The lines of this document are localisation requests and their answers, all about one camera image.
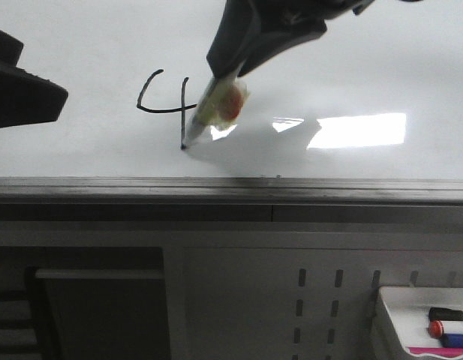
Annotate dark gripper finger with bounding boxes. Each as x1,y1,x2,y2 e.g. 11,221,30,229
0,30,68,128

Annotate white perforated panel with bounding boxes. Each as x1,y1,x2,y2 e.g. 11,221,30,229
184,247,463,359

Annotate black marker cap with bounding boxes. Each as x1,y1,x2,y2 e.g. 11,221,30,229
428,307,463,322

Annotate black whiteboard marker with magnet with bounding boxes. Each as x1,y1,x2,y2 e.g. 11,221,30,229
181,70,250,150

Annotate red capped marker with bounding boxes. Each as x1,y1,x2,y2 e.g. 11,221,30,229
428,320,463,338

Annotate white storage bin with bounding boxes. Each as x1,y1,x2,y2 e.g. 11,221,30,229
371,286,463,359

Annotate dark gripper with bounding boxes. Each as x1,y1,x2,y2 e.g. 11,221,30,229
206,0,372,78

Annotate grey whiteboard marker tray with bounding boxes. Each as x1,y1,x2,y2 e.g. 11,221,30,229
0,177,463,205

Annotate blue marker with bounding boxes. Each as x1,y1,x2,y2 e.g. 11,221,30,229
440,334,463,349

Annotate white whiteboard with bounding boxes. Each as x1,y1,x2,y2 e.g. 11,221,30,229
0,1,463,180

